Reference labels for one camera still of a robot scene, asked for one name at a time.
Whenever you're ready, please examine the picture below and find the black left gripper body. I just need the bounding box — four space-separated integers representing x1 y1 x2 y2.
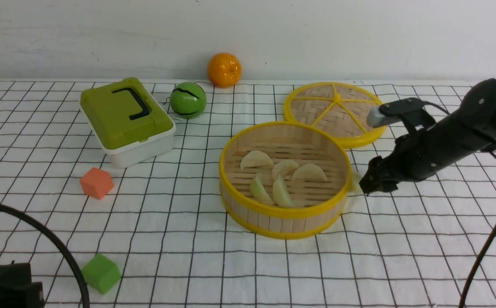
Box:
0 263 45 308

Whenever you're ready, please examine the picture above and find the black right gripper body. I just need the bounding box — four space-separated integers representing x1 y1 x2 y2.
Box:
359 129 434 195

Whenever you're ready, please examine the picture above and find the pale dumpling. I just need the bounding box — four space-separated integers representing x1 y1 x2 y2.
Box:
272 159 299 180
349 171 363 195
292 163 328 182
273 174 295 208
240 150 274 170
249 173 274 205

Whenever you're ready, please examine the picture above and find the pale dumpling front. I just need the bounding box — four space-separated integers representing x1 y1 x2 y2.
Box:
249 173 274 205

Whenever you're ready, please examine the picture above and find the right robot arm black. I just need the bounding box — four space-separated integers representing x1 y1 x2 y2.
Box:
359 78 496 195

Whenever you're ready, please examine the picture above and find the bamboo steamer lid yellow rim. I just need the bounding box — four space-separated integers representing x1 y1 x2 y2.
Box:
283 82 386 148

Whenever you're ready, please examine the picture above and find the bamboo steamer tray yellow rim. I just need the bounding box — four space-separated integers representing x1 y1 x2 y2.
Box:
218 121 352 240

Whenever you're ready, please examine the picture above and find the green cube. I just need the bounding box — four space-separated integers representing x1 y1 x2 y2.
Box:
81 253 121 294

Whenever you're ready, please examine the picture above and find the orange cube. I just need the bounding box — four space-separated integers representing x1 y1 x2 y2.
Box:
80 167 115 200

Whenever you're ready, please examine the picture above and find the green white lidded box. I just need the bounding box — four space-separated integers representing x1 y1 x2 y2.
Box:
79 77 176 169

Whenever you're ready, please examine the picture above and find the orange fruit toy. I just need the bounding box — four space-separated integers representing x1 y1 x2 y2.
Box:
207 53 242 88

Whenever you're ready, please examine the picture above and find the green ball toy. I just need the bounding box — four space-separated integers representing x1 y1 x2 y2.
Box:
169 82 207 119

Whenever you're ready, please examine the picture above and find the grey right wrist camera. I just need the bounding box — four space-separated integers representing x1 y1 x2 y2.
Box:
366 98 434 131

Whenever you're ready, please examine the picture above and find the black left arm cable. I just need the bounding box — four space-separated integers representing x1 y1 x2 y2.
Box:
0 199 91 308

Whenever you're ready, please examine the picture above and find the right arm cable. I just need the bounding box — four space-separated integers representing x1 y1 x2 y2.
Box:
423 101 496 308

